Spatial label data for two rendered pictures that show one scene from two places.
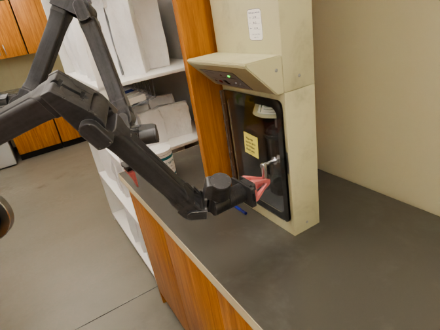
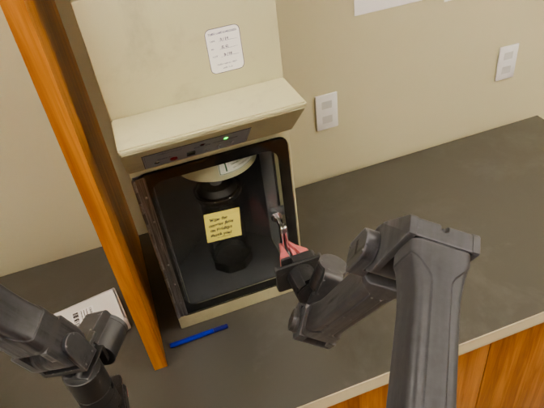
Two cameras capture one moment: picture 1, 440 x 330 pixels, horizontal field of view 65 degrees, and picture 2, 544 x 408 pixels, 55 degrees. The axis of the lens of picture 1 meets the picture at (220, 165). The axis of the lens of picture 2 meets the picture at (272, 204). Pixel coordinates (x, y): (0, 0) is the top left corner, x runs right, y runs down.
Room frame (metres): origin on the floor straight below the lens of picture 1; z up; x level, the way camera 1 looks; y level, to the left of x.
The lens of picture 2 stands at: (0.74, 0.69, 1.92)
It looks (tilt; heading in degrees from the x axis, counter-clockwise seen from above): 38 degrees down; 283
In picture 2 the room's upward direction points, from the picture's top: 8 degrees counter-clockwise
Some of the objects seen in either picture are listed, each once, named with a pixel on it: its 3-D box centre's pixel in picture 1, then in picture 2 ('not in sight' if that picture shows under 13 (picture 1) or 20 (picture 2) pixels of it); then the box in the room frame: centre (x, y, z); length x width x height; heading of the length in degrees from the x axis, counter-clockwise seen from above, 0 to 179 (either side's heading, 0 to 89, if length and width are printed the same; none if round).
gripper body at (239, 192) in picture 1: (236, 194); (303, 280); (0.87, -0.03, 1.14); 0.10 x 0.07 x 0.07; 28
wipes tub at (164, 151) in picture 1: (160, 162); not in sight; (1.51, 0.28, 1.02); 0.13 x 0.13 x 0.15
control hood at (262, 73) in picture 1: (231, 74); (212, 136); (1.01, -0.08, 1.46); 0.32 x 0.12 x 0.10; 28
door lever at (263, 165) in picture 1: (269, 173); (282, 235); (0.92, -0.14, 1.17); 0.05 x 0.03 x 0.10; 117
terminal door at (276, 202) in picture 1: (255, 154); (229, 233); (1.03, -0.12, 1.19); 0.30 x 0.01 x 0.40; 27
